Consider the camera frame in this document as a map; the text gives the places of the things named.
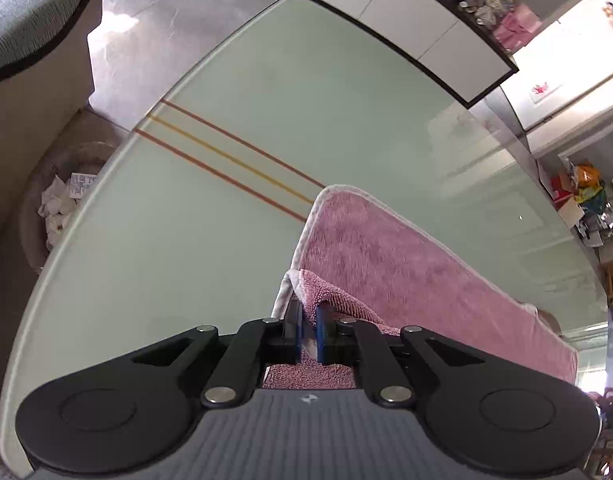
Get white fridge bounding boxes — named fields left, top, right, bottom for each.
left=501, top=0, right=613, bottom=132

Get waste bin with paper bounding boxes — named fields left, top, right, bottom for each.
left=18, top=140, right=118, bottom=276

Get white sideboard with dark top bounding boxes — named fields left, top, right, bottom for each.
left=226, top=0, right=520, bottom=110

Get colourful plastic bags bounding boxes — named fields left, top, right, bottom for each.
left=571, top=162, right=608, bottom=217

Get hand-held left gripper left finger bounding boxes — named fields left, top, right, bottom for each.
left=131, top=298, right=305, bottom=409

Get red cardboard box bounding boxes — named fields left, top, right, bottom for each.
left=550, top=172, right=586, bottom=229

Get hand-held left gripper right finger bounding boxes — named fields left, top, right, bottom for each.
left=315, top=301, right=487, bottom=408

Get pink gift box with bow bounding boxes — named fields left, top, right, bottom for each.
left=493, top=3, right=542, bottom=52

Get teddy bear bouquet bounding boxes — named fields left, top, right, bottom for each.
left=478, top=0, right=517, bottom=27

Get grey chair with black edge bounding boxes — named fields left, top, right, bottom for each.
left=0, top=0, right=95, bottom=271

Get pink towel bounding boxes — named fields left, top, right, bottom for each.
left=262, top=185, right=580, bottom=392

